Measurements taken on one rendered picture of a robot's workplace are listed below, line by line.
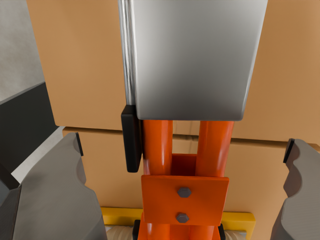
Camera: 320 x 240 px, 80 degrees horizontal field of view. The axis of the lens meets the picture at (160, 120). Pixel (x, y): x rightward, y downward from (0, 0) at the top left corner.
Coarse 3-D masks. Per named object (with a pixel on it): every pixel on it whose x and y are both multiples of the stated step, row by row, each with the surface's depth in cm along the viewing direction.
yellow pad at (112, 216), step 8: (104, 208) 36; (112, 208) 36; (120, 208) 36; (128, 208) 36; (104, 216) 35; (112, 216) 35; (120, 216) 35; (128, 216) 35; (136, 216) 35; (104, 224) 36; (112, 224) 36; (120, 224) 36; (128, 224) 36
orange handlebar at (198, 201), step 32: (160, 128) 12; (224, 128) 12; (160, 160) 13; (192, 160) 16; (224, 160) 13; (160, 192) 14; (192, 192) 14; (224, 192) 14; (160, 224) 16; (192, 224) 15
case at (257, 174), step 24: (96, 144) 30; (120, 144) 30; (192, 144) 29; (240, 144) 29; (264, 144) 29; (312, 144) 30; (96, 168) 32; (120, 168) 32; (240, 168) 31; (264, 168) 30; (96, 192) 35; (120, 192) 35; (240, 192) 33; (264, 192) 33; (264, 216) 36
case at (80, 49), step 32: (32, 0) 21; (64, 0) 21; (96, 0) 21; (288, 0) 20; (64, 32) 23; (96, 32) 22; (288, 32) 21; (64, 64) 24; (96, 64) 24; (256, 64) 23; (288, 64) 23; (64, 96) 26; (96, 96) 26; (256, 96) 25; (288, 96) 25; (96, 128) 29; (192, 128) 28; (256, 128) 27; (288, 128) 27
